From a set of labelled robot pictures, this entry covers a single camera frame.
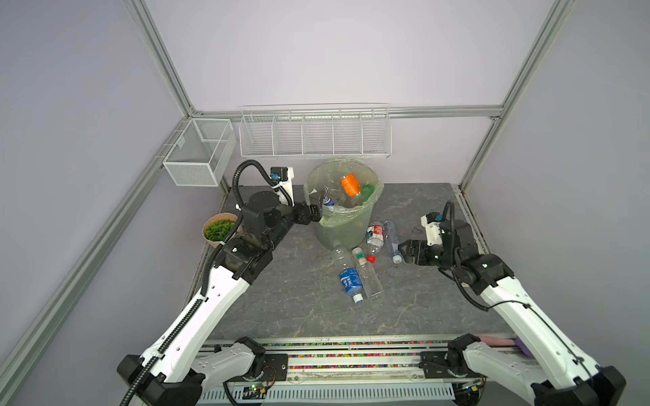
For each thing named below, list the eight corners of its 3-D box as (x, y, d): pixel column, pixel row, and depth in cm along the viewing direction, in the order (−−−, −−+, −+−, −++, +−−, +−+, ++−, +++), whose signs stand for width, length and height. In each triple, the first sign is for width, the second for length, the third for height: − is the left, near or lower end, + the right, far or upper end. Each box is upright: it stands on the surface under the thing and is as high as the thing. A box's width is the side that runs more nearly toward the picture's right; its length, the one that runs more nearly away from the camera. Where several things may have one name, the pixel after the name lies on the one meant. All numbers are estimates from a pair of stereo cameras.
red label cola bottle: (366, 263, 97) (367, 257, 94) (366, 227, 108) (367, 221, 104) (384, 264, 97) (385, 258, 93) (382, 228, 107) (384, 222, 104)
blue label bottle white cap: (349, 306, 87) (349, 300, 82) (332, 255, 100) (331, 247, 95) (366, 300, 88) (367, 294, 84) (347, 251, 101) (347, 243, 96)
